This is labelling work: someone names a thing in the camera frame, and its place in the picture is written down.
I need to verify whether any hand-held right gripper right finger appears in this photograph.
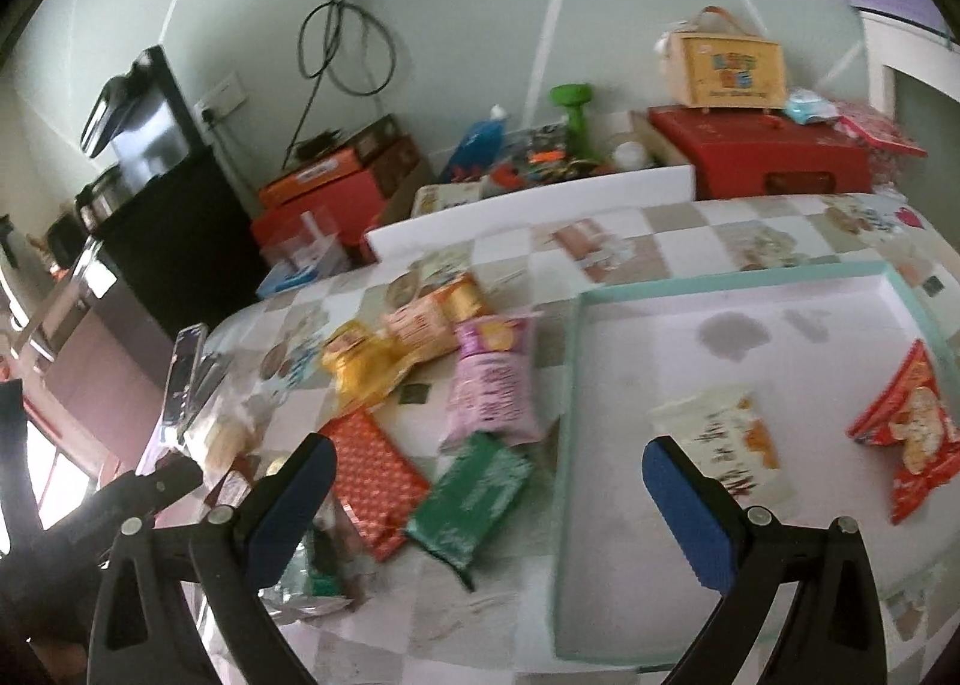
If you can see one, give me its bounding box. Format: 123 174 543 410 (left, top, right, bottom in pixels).
643 435 891 685

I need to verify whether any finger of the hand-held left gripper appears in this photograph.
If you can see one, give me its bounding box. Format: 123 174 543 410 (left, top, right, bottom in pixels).
105 458 205 532

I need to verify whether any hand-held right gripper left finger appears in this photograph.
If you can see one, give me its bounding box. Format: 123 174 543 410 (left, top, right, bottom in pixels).
88 432 337 685

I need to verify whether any dark green snack packet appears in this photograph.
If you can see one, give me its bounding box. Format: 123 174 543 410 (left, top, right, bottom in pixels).
259 501 377 620

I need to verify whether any red brown biscuit packet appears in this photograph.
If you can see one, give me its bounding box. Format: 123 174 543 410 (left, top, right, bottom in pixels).
324 406 434 564

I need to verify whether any white snack packet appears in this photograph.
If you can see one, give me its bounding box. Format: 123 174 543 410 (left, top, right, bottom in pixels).
649 385 797 507

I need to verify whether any teal rimmed white tray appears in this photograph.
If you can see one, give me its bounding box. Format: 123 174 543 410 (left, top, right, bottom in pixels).
551 260 960 665

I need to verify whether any yellow cake packet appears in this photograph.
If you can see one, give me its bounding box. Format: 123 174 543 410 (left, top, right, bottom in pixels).
321 320 422 417

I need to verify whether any pink swiss roll packet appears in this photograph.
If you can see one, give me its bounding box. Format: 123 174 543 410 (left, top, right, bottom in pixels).
437 312 565 455

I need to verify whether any peach swiss roll packet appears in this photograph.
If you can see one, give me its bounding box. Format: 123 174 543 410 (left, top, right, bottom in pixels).
381 275 494 361

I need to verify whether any red snack packet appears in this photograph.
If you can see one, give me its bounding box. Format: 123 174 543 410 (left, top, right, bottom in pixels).
847 338 960 525

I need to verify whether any black cabinet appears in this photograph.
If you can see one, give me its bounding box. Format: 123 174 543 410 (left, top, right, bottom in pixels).
96 143 272 357

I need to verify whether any clear plastic container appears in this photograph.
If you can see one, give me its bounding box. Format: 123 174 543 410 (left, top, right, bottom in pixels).
256 211 347 299

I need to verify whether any red gift box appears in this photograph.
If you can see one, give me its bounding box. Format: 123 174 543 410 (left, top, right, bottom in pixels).
250 169 389 260

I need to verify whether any orange flat box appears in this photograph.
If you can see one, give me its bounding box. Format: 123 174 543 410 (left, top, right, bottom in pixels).
258 147 362 211

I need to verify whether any white board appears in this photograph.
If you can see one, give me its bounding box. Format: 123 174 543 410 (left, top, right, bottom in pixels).
364 164 696 268

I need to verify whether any cream snack box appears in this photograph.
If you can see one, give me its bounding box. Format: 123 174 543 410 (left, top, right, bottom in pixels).
411 181 486 219

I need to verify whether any black water dispenser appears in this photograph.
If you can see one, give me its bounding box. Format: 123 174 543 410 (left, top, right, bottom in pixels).
79 45 209 193

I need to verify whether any brown cardboard box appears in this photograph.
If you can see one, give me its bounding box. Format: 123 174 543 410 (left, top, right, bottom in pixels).
351 113 422 200

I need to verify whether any white round bottle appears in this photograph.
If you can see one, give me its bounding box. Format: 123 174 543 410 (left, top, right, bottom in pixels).
609 139 652 172

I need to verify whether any large red box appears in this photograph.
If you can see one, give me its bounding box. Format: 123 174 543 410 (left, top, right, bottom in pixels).
647 104 872 202

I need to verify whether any pile of small toys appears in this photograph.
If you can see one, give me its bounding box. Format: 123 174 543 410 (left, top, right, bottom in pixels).
487 122 610 195

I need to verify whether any blue liquid bottle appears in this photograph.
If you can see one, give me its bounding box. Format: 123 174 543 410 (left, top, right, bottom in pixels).
437 104 512 185

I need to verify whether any green dumbbell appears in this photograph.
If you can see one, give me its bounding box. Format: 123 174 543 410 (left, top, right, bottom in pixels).
550 83 602 163

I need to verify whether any light blue toy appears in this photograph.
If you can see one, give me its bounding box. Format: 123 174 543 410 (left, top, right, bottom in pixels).
782 87 839 129

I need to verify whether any pink printed bag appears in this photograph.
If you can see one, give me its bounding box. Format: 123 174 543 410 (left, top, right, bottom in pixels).
835 100 929 159

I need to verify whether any white wall socket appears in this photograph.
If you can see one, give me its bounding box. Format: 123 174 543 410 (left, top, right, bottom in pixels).
195 74 250 125

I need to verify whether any tan box with handle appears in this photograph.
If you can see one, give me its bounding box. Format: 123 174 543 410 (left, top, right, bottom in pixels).
658 5 790 112

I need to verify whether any black cable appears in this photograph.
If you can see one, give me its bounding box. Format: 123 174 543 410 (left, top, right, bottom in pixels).
283 0 398 165

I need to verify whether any white door frame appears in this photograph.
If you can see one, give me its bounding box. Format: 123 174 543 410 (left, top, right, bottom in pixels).
857 8 960 195

